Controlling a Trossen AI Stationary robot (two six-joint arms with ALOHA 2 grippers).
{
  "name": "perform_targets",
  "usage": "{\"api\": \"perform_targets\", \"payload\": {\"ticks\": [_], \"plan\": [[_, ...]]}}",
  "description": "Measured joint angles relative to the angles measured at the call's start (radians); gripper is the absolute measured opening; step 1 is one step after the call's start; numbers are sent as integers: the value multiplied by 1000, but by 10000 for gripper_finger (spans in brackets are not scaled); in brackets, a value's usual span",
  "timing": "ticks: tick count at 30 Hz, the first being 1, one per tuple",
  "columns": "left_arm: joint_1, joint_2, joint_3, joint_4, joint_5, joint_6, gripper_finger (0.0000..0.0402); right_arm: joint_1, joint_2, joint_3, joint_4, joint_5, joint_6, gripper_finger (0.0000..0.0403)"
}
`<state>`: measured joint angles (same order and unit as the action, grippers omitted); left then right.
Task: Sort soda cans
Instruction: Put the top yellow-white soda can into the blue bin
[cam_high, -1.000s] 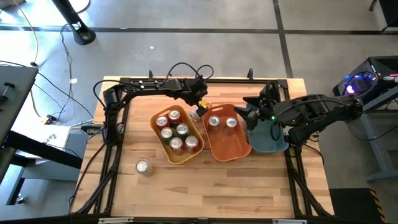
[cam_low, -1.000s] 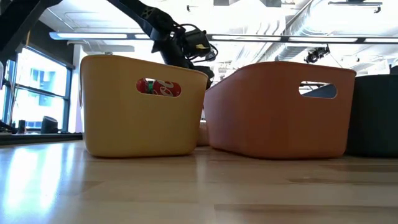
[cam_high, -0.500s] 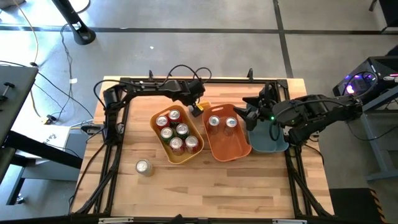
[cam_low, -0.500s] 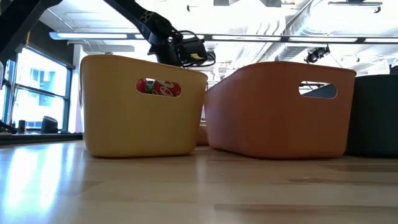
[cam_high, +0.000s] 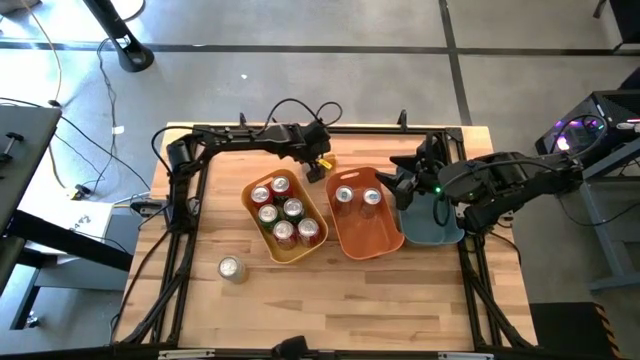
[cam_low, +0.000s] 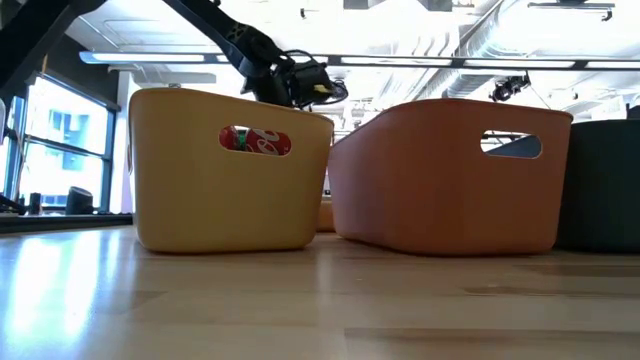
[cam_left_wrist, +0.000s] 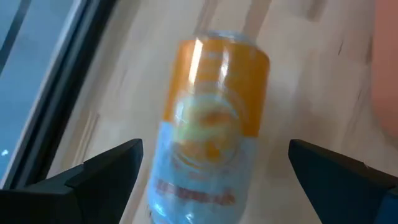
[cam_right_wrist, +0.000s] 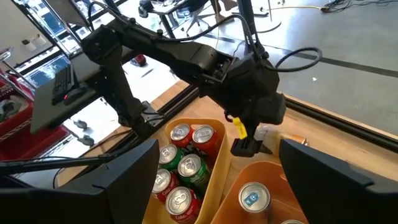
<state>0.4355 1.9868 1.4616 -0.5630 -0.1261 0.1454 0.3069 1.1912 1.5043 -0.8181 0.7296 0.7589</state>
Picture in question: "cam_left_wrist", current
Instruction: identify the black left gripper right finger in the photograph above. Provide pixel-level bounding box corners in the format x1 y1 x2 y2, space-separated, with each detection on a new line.
287 138 398 224

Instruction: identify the white and orange soda can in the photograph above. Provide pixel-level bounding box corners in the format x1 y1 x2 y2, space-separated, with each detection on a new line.
146 30 271 224

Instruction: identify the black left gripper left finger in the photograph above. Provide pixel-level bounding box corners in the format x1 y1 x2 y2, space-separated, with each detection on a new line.
0 138 144 224

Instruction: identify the orange plastic bin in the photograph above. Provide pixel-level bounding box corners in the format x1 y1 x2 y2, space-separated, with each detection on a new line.
371 0 398 139

